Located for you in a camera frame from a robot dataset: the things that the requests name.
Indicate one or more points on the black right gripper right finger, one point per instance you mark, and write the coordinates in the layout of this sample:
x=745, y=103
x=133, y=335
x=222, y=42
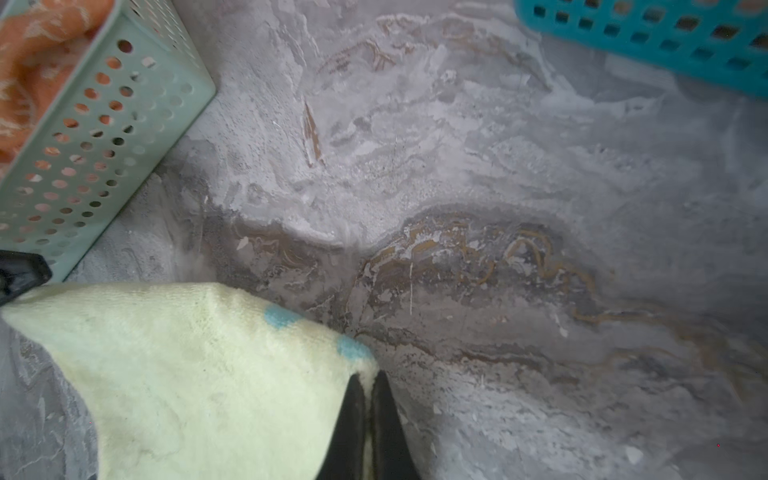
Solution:
x=392, y=459

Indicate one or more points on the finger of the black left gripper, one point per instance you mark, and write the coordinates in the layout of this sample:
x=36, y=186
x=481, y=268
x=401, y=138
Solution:
x=20, y=272

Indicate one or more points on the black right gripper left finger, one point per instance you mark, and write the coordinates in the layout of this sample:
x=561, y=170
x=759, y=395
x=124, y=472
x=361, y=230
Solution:
x=344, y=459

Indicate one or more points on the green yellow striped towel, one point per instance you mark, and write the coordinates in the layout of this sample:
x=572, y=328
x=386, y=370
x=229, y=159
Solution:
x=195, y=380

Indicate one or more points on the pink orange patterned towel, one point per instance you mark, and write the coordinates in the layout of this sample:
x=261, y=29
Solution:
x=39, y=50

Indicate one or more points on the teal plastic basket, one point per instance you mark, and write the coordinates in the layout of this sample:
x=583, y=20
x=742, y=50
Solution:
x=723, y=42

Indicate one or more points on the light green plastic basket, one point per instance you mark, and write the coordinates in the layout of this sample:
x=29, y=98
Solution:
x=137, y=89

